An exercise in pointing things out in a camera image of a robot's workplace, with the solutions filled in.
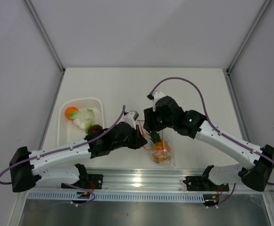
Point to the dark red fruit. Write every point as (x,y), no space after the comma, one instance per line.
(93,129)

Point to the right aluminium frame post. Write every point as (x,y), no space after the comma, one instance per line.
(267,4)

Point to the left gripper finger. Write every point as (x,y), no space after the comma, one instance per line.
(139,143)
(139,136)

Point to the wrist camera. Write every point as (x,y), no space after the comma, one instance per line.
(154,97)
(131,118)

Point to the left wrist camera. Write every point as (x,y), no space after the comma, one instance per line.
(131,118)

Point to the slotted grey cable duct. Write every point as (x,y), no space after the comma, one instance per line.
(116,196)

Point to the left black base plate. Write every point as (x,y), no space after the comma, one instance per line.
(88,181)

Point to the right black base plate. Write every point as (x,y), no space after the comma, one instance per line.
(199,183)

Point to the aluminium mounting rail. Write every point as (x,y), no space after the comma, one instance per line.
(136,180)

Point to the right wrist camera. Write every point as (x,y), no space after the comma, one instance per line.
(154,97)

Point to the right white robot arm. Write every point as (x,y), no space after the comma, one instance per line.
(255,163)

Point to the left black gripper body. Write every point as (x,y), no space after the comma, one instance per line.
(129,142)

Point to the green white cabbage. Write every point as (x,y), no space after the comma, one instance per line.
(84,119)

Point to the white perforated plastic basket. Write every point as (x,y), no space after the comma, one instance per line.
(67,131)

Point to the aluminium frame post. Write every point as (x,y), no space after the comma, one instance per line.
(43,33)
(267,4)

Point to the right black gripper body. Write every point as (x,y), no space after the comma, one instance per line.
(168,121)

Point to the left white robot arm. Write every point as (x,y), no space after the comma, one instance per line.
(27,168)

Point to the small orange pineapple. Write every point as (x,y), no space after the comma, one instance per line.
(158,147)

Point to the clear zip bag orange zipper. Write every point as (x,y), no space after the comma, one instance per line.
(169,164)

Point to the left aluminium frame post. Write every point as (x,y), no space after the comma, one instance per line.
(43,33)

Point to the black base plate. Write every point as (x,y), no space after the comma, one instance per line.
(88,181)
(199,183)

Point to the orange fruit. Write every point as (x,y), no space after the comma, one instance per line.
(69,112)

